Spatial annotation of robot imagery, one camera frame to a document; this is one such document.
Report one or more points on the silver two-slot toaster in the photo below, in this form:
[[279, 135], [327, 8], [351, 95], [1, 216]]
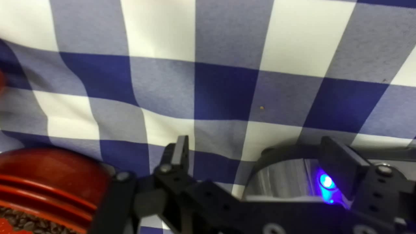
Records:
[[294, 173]]

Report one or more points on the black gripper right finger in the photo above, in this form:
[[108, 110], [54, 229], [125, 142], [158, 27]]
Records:
[[350, 170]]

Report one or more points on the blue white checkered tablecloth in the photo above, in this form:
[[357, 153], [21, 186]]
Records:
[[118, 79]]

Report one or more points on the red bowl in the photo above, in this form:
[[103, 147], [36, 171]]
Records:
[[53, 183]]

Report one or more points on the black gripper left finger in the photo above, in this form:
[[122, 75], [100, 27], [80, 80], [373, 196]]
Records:
[[171, 178]]

